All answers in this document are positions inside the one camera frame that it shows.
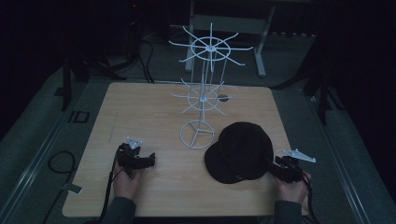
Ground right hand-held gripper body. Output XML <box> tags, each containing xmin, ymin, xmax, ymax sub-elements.
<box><xmin>275</xmin><ymin>148</ymin><xmax>318</xmax><ymax>185</ymax></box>

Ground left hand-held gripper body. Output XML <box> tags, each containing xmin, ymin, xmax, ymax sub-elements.
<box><xmin>115</xmin><ymin>135</ymin><xmax>148</xmax><ymax>179</ymax></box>

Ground black baseball cap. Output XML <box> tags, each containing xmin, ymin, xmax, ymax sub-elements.
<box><xmin>204</xmin><ymin>121</ymin><xmax>276</xmax><ymax>185</ymax></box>

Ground person's right hand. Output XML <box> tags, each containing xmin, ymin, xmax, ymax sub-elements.
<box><xmin>275</xmin><ymin>172</ymin><xmax>312</xmax><ymax>206</ymax></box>

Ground person's left hand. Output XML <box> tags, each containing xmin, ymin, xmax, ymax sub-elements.
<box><xmin>111</xmin><ymin>161</ymin><xmax>145</xmax><ymax>201</ymax></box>

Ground grey tape strip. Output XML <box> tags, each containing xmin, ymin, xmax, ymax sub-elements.
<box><xmin>60</xmin><ymin>182</ymin><xmax>84</xmax><ymax>195</ymax></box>

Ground black metal stand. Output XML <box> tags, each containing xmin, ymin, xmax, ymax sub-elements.
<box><xmin>60</xmin><ymin>54</ymin><xmax>128</xmax><ymax>112</ymax></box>
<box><xmin>270</xmin><ymin>46</ymin><xmax>347</xmax><ymax>126</ymax></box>

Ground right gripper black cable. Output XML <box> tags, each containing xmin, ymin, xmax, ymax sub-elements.
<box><xmin>300</xmin><ymin>169</ymin><xmax>321</xmax><ymax>224</ymax></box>

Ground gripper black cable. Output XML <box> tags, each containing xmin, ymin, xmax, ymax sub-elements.
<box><xmin>98</xmin><ymin>152</ymin><xmax>120</xmax><ymax>224</ymax></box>
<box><xmin>300</xmin><ymin>169</ymin><xmax>321</xmax><ymax>224</ymax></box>

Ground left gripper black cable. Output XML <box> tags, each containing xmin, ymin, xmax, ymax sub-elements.
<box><xmin>98</xmin><ymin>152</ymin><xmax>120</xmax><ymax>224</ymax></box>

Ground metal floor rail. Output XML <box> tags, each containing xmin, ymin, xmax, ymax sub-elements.
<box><xmin>309</xmin><ymin>94</ymin><xmax>372</xmax><ymax>224</ymax></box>
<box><xmin>0</xmin><ymin>81</ymin><xmax>92</xmax><ymax>220</ymax></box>

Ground white wire hat rack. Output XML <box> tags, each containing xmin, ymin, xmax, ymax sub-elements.
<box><xmin>168</xmin><ymin>21</ymin><xmax>254</xmax><ymax>150</ymax></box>

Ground black floor cable loop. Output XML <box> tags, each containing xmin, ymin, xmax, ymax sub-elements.
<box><xmin>41</xmin><ymin>150</ymin><xmax>77</xmax><ymax>224</ymax></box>

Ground black background cables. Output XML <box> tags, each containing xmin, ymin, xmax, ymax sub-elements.
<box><xmin>137</xmin><ymin>32</ymin><xmax>156</xmax><ymax>85</ymax></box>

